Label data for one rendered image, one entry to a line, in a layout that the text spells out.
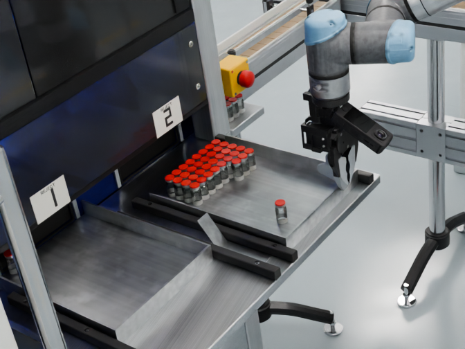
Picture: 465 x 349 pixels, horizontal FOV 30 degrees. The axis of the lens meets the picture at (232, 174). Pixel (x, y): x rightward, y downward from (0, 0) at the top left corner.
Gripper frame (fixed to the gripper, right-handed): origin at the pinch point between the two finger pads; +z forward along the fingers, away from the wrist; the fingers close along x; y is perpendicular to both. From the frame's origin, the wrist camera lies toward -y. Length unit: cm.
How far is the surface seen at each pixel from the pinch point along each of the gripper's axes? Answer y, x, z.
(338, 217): -1.3, 5.8, 3.7
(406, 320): 20, -59, 92
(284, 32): 52, -55, -2
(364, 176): -0.2, -6.4, 1.7
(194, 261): 12.6, 32.8, 0.4
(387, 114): 39, -86, 37
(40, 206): 38, 44, -11
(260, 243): 5.8, 21.9, 1.5
